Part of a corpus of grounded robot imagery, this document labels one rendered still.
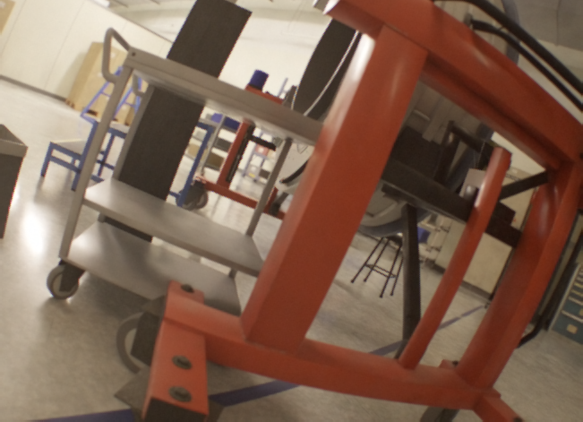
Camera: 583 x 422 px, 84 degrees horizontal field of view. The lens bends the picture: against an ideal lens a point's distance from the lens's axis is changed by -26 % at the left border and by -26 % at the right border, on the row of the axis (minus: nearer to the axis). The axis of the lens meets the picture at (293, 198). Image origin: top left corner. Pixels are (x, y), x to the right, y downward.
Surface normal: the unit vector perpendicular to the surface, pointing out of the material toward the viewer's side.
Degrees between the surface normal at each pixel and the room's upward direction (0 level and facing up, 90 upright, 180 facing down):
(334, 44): 112
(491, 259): 90
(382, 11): 90
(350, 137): 90
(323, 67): 89
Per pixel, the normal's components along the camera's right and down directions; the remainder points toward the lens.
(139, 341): -0.14, 0.01
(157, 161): 0.33, 0.21
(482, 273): -0.57, -0.19
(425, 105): 0.06, 0.44
